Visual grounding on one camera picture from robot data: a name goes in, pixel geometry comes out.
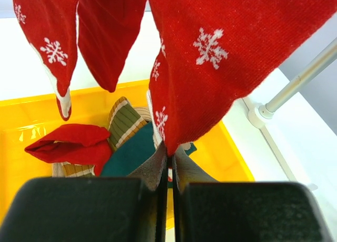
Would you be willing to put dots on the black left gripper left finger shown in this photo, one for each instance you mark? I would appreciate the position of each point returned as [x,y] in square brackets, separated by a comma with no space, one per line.
[131,208]

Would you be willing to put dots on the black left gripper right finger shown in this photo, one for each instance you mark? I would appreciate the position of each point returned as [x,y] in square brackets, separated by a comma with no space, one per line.
[208,210]

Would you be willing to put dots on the dark green sock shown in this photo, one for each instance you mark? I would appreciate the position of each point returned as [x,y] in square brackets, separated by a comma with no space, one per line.
[133,153]

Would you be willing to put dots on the red christmas sock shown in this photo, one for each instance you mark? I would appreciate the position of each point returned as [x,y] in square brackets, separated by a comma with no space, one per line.
[107,32]
[82,144]

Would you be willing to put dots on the beige striped sock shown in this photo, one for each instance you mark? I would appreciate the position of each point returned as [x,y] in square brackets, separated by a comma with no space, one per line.
[65,169]
[123,123]

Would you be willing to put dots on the red snowflake sock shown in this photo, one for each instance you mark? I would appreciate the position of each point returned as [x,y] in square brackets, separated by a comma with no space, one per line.
[216,51]
[50,28]

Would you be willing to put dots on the silver clothes rack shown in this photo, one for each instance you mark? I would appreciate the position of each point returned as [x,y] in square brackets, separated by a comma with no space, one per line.
[260,116]

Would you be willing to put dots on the yellow plastic tray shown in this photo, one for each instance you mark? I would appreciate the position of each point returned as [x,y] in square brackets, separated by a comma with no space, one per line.
[25,120]

